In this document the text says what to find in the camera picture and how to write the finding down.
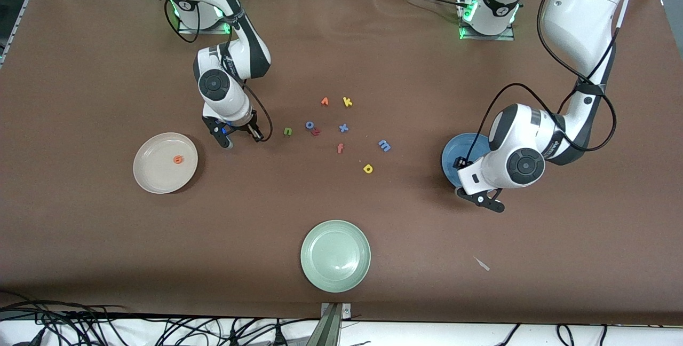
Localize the pale green plate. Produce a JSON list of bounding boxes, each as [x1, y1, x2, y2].
[[300, 219, 372, 294]]

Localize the brown table cover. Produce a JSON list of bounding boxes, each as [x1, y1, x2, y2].
[[0, 0, 683, 326]]

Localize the beige brown plate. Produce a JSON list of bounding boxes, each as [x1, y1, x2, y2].
[[133, 132, 199, 195]]

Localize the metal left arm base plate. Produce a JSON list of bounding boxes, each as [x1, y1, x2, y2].
[[458, 0, 516, 41]]

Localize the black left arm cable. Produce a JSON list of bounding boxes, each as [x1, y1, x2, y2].
[[463, 0, 618, 168]]

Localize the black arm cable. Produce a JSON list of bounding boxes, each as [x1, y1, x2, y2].
[[463, 0, 618, 168], [125, 0, 274, 143]]

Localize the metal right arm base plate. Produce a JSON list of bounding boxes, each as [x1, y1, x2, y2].
[[178, 12, 236, 35]]

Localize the blue plate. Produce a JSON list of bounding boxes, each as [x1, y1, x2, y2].
[[441, 132, 494, 190]]

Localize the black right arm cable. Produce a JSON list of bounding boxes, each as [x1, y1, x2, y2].
[[125, 0, 274, 143]]

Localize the tangled black cables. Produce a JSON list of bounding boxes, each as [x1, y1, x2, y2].
[[0, 288, 321, 346]]

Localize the grey metal bracket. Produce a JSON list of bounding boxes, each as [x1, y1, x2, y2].
[[307, 302, 352, 346]]

